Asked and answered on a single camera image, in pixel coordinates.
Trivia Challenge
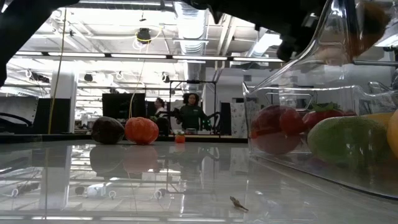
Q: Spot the person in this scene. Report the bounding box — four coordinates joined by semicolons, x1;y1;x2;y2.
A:
154;97;167;118
175;92;215;131

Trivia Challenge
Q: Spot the white board panel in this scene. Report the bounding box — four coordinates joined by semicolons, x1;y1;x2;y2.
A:
0;95;39;125

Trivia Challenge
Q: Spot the black cabinet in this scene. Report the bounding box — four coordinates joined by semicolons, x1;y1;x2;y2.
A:
220;101;233;135

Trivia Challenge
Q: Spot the slanted silver air duct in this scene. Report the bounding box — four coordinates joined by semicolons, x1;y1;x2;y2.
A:
248;29;284;58

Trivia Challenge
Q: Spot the yellow fruit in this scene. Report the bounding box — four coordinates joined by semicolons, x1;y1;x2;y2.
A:
362;111;396;125

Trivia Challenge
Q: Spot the white building column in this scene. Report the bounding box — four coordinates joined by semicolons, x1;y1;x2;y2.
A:
50;70;78;119

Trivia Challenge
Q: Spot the orange-red round fruit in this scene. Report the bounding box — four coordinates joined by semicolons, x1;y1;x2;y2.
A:
124;116;160;146

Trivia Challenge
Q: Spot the black partition panel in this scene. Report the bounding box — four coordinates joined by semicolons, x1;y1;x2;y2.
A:
39;98;72;134

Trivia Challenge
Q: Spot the black ceiling camera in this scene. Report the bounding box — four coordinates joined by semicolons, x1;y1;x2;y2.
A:
136;27;152;44

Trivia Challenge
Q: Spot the small brown stem piece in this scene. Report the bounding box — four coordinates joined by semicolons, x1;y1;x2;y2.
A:
229;195;249;212

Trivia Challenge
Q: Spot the silver ventilation duct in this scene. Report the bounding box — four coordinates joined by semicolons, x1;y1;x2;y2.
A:
174;1;208;82

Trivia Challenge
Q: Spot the long led light bar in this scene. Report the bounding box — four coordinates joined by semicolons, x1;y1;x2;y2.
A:
14;50;284;62

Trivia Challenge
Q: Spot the green lime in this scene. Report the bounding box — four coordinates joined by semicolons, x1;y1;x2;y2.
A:
307;115;392;166

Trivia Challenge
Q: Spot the yellow lemon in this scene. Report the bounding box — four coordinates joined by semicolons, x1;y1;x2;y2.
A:
386;108;398;159

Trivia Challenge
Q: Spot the clear plastic basket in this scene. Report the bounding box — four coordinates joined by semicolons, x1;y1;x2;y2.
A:
242;0;398;200

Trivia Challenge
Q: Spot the dark oval avocado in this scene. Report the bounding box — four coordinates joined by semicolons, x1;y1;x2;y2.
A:
91;116;126;145

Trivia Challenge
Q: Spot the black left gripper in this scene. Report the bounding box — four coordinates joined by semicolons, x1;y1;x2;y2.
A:
257;0;363;62

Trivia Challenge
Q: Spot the black office chair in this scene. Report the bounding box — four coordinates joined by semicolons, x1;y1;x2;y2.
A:
157;116;172;136

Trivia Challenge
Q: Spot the white poster board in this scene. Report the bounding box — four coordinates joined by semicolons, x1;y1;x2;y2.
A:
231;101;249;138

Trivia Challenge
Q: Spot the pale hanging cable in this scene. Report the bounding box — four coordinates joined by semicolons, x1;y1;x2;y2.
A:
129;40;149;118

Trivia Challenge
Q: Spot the yellow hanging cable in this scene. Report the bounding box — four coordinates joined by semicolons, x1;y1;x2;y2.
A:
48;7;68;134

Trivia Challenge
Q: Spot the black computer monitor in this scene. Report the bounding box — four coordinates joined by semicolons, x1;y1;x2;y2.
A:
101;92;146;121

